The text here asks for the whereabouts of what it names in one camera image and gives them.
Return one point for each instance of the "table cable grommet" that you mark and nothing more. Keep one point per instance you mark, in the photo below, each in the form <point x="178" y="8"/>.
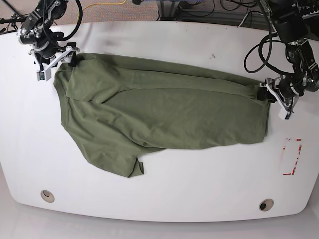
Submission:
<point x="266" y="205"/>
<point x="47" y="196"/>

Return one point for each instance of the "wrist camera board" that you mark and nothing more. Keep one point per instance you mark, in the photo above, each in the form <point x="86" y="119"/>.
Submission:
<point x="43" y="75"/>
<point x="285" y="114"/>

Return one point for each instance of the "red tape rectangle marking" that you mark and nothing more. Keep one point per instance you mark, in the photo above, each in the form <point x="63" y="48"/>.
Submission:
<point x="290" y="156"/>

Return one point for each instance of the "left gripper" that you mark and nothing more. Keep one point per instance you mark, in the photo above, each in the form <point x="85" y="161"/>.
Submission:
<point x="284" y="90"/>

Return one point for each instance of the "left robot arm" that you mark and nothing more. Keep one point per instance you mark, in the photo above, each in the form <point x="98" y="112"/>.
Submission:
<point x="290" y="21"/>

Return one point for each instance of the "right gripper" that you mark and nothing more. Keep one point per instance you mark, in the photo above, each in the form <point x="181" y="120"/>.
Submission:
<point x="46" y="58"/>

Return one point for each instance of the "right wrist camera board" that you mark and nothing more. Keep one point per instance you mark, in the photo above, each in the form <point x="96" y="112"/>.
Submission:
<point x="43" y="75"/>

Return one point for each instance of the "right table cable grommet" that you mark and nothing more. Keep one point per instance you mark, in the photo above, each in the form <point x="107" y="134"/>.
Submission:
<point x="266" y="205"/>

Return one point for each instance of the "left table cable grommet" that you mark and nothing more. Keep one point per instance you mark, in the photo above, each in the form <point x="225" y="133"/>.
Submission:
<point x="47" y="196"/>

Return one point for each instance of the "black tripod stand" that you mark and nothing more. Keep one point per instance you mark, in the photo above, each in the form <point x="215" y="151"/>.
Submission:
<point x="11" y="23"/>

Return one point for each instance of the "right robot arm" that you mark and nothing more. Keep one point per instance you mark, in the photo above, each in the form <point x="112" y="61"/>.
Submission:
<point x="35" y="31"/>

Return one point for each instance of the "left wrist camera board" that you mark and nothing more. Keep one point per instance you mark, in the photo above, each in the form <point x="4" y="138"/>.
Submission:
<point x="285" y="114"/>

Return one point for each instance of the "olive green T-shirt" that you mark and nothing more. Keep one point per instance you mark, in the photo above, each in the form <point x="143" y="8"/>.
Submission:
<point x="118" y="108"/>

